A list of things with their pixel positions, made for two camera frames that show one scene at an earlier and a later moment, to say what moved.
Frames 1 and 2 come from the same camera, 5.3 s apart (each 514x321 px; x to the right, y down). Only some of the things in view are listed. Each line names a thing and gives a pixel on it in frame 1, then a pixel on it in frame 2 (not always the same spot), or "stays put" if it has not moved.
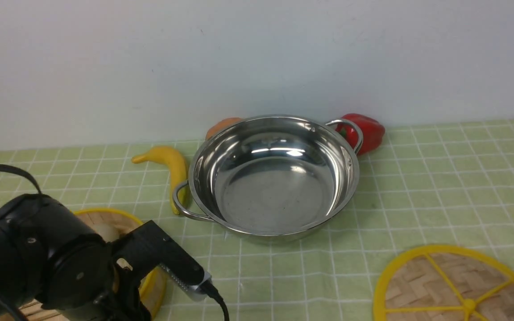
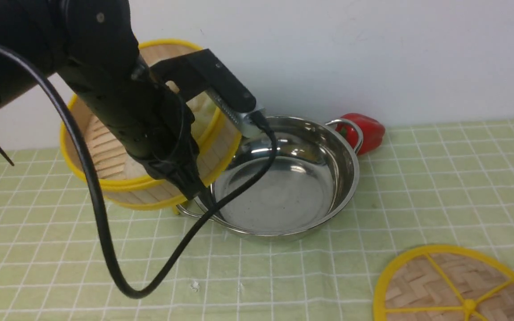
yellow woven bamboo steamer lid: x=448 y=283 stays put
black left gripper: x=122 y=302 → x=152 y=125
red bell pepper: x=373 y=132 stays put
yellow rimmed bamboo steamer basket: x=109 y=223 → x=120 y=174
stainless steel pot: x=273 y=177 stays put
